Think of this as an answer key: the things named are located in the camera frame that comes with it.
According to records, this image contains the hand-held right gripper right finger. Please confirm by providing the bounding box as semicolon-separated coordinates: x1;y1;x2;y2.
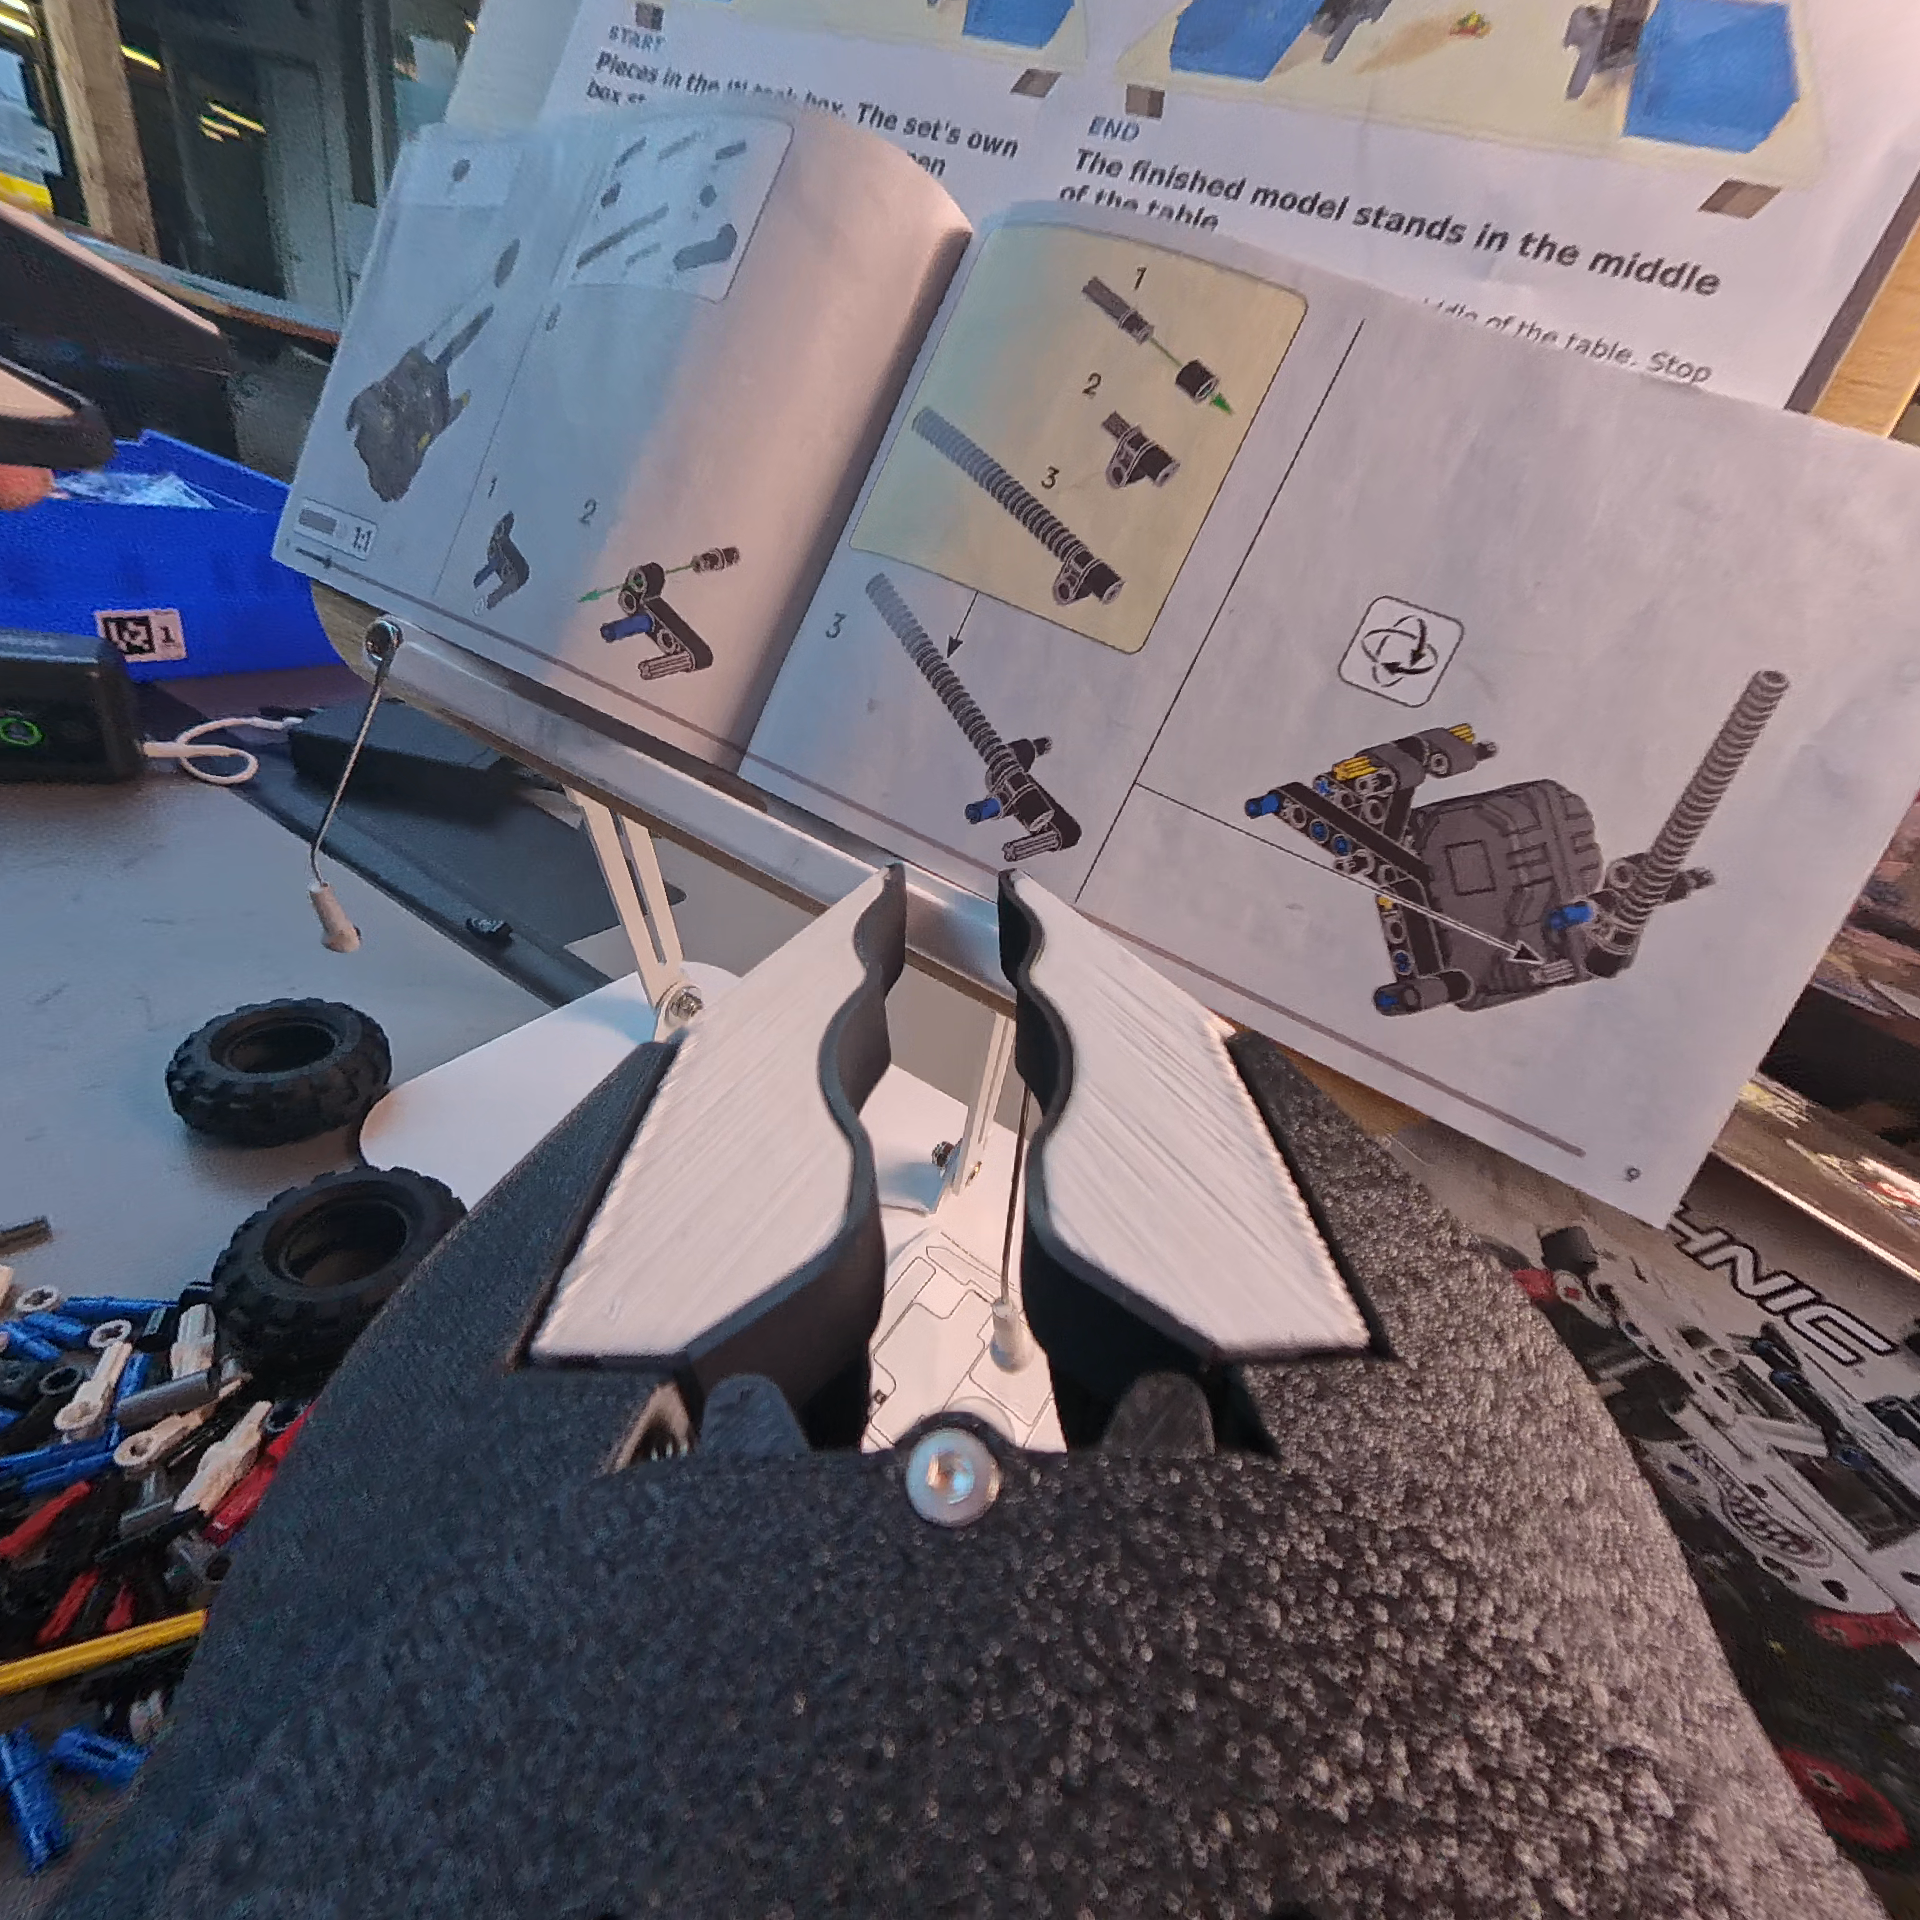
998;865;1377;1443

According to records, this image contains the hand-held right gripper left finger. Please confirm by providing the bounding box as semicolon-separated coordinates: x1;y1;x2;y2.
532;865;911;1443

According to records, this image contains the pile of small building bricks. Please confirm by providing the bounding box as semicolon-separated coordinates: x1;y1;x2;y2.
0;1216;302;1876

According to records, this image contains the instruction booklet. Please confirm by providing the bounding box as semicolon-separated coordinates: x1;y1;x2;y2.
276;105;1920;1225

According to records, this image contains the grey desk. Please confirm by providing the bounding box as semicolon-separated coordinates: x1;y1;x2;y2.
0;676;706;1413

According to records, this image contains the white printed task sheet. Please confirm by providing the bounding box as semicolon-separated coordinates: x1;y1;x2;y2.
450;0;1920;408

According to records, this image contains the white book stand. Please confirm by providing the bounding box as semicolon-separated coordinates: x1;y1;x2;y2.
310;614;1058;1449

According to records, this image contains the blue plastic bin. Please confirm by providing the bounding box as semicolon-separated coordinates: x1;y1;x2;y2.
0;430;347;686

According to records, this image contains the black toy tyre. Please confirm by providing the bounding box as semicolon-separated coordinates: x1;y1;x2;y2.
211;1166;470;1393
167;1000;396;1152

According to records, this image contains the black device with green display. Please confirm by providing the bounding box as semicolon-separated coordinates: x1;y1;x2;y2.
0;632;145;788

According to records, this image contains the black power adapter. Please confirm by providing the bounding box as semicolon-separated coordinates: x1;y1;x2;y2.
293;699;513;818

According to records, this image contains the toy truck box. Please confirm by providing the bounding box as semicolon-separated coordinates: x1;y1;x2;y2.
1501;1065;1920;1864

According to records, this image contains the wooden post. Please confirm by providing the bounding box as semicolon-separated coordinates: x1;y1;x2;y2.
36;0;157;256

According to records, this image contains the white cable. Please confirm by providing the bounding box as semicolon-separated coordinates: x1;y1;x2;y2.
145;715;302;792

